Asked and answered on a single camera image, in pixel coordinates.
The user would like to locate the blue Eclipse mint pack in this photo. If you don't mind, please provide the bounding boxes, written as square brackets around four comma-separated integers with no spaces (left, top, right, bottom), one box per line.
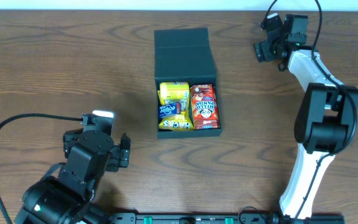
[158,102,181,118]

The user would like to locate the yellow Hacks candy bag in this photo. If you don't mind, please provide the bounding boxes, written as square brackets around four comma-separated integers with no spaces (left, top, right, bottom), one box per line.
[157,90,194,131]

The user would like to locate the yellow candy tube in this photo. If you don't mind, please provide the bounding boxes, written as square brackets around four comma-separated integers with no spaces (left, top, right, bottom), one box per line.
[160,82,190,100]

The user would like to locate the black box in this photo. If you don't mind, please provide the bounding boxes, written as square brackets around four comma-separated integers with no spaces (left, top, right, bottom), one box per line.
[154,27,223,140]

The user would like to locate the red Hello Panda box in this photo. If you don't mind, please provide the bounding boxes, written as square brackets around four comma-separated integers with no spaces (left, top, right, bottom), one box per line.
[190,84,220,130]

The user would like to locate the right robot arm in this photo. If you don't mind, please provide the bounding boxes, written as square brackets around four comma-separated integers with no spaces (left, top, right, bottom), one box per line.
[254,13,358,223]

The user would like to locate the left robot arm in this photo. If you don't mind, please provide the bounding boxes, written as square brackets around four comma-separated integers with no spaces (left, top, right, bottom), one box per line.
[14,124,131,224]

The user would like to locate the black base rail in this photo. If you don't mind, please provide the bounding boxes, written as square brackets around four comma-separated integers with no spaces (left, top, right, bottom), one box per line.
[104,207,346,224]

